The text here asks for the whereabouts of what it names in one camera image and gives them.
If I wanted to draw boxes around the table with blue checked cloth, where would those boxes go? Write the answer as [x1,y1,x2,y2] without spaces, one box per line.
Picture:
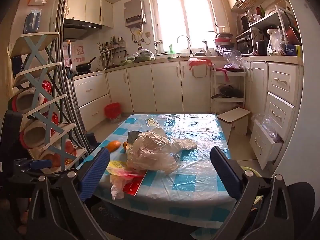
[76,113,238,233]

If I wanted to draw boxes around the orange slipper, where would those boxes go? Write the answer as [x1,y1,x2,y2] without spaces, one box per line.
[40,140,77,168]

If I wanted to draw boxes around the kitchen window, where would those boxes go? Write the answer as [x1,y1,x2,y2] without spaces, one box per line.
[149,0,218,55]

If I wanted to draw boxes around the red grey slipper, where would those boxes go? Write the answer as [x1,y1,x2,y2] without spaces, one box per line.
[20,112,60,148]
[7,80,53,113]

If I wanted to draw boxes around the stack of pots and bowls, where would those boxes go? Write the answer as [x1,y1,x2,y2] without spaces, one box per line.
[214,25,234,52]

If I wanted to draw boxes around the grey water heater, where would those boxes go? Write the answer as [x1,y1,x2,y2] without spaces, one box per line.
[123,0,147,28]

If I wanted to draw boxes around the yellow plastic bin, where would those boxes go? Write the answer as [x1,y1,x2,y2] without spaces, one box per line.
[240,165,263,205]

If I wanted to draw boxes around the white kitchen trolley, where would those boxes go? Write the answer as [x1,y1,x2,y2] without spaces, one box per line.
[211,67,247,113]

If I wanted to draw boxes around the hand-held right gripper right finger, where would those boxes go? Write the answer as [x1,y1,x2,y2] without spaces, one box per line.
[210,146,292,240]

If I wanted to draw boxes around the red trash basket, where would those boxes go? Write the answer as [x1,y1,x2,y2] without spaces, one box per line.
[104,102,122,121]

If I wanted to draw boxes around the chrome faucet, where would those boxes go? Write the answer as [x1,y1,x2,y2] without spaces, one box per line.
[177,35,193,57]

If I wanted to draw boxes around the open white drawer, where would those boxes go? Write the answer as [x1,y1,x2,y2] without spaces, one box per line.
[250,119,284,170]

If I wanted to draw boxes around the large clear plastic bag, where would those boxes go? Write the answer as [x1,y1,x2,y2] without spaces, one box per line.
[126,127,198,175]

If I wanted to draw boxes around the black range hood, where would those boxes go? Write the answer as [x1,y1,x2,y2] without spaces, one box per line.
[63,19,102,40]

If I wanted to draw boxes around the black frying pan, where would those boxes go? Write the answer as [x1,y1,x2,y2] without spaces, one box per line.
[211,85,244,99]

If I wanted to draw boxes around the white wooden stool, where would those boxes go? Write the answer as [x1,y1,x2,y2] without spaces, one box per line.
[217,107,251,136]

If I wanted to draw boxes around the white plastic bag with food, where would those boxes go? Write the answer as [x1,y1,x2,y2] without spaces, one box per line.
[267,29,285,55]

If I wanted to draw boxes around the white drawer cabinet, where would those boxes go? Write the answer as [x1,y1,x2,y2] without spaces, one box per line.
[250,61,303,170]

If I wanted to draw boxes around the red hanging garbage bag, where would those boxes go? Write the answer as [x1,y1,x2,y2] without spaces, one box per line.
[188,58,212,78]

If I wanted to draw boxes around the clear plastic bags in drawer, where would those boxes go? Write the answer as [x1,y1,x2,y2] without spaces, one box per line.
[252,114,279,143]

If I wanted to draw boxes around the red paper wall decorations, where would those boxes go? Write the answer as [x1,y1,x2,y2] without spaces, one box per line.
[64,44,87,67]

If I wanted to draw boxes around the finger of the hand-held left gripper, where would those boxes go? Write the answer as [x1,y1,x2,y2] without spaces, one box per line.
[14,158,52,175]

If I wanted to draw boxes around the metal mop pole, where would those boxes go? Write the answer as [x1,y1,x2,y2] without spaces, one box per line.
[67,40,75,85]

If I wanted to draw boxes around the yellow snack wrapper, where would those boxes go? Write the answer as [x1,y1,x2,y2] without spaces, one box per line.
[107,160,130,178]

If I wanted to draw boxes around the printed drink carton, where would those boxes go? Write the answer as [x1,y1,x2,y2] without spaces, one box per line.
[127,131,140,144]

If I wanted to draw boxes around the cream wall cabinets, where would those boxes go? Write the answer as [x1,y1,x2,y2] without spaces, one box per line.
[64,0,114,28]

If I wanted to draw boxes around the black wok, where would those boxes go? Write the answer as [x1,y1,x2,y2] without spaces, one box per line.
[76,56,97,74]

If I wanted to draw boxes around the red packet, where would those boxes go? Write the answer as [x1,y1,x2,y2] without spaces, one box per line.
[122,171,147,196]

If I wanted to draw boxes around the black kettle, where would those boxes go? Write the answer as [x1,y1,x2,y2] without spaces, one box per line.
[256,40,268,55]

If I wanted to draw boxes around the wall utensil rack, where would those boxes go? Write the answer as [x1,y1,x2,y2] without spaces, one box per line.
[97,36,125,69]

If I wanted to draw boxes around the bag of green vegetables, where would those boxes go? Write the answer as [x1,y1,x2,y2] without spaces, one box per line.
[126,48,156,64]

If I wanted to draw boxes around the white counter shelf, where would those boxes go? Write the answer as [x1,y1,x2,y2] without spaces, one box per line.
[236,5,300,55]

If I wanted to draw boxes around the grey sliding door frame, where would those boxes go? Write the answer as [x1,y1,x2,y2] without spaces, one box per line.
[56,0,90,153]

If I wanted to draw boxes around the red pot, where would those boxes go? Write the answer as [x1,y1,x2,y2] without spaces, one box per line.
[285,26,302,46]

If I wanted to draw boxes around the blue hanging package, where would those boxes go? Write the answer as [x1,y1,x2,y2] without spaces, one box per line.
[24,9,42,33]

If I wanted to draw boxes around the blue box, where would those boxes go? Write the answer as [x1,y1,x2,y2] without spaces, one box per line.
[285,44,303,56]

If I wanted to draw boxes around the black countertop oven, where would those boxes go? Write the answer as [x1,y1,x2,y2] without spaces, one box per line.
[236,34,252,55]

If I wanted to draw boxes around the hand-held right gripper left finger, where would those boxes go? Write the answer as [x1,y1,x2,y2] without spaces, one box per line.
[26,147,110,240]

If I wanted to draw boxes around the cream base cabinets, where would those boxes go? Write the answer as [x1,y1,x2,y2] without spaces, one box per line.
[72,60,268,130]

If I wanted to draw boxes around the red cloth strip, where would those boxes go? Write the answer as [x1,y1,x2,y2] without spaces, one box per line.
[215,67,230,82]

